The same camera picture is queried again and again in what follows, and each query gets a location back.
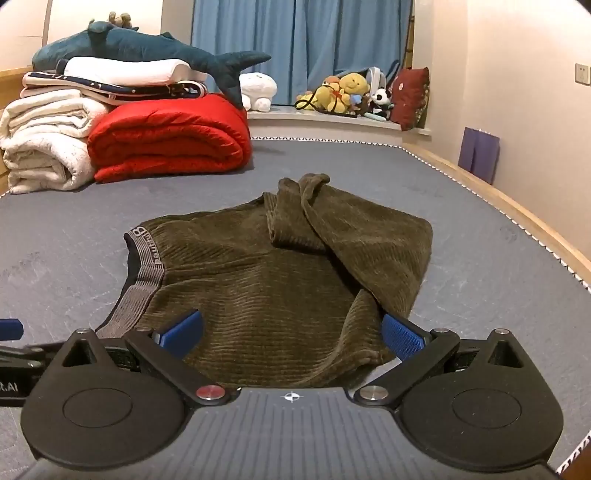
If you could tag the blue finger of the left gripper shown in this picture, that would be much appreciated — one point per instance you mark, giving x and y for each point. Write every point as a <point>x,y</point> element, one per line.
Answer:
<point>11,329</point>

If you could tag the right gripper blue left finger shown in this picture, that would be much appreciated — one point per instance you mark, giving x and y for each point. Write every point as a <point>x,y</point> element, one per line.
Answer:
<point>182,335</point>

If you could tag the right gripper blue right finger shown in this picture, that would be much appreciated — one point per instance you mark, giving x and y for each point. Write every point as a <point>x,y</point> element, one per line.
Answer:
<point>402,337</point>

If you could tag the olive corduroy pants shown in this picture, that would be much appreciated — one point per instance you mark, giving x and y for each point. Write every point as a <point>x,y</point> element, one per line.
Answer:
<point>292,286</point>

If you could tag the white folded blanket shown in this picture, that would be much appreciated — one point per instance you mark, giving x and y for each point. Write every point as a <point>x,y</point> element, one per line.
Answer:
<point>44,141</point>

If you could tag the red folded quilt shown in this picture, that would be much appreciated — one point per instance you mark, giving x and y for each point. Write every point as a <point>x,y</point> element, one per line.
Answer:
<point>205,135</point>

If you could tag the panda plush toy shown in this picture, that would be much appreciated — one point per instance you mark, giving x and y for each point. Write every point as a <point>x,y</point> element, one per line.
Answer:
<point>380,104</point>

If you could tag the navy patterned folded bedding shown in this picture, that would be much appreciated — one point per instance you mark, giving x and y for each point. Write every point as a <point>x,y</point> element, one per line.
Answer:
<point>37,82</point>

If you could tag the yellow plush toy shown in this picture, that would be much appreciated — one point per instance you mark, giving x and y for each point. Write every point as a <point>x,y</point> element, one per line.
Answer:
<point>343,96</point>

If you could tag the white plush toy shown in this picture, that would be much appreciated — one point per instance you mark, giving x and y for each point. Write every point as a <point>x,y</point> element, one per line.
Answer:
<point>257,90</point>

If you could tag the white pillow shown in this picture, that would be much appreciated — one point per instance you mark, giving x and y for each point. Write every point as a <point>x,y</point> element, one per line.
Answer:
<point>124,73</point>

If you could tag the blue shark plush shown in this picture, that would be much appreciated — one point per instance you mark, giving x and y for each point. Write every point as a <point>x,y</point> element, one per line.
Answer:
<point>102,39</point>

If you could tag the blue curtain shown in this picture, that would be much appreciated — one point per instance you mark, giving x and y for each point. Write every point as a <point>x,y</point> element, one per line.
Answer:
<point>307,40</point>

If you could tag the wooden bed frame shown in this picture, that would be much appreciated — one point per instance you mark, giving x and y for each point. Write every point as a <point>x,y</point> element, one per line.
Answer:
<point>547,237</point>

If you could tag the purple paper on wall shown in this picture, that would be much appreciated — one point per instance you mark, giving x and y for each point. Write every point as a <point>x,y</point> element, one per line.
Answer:
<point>479,154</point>

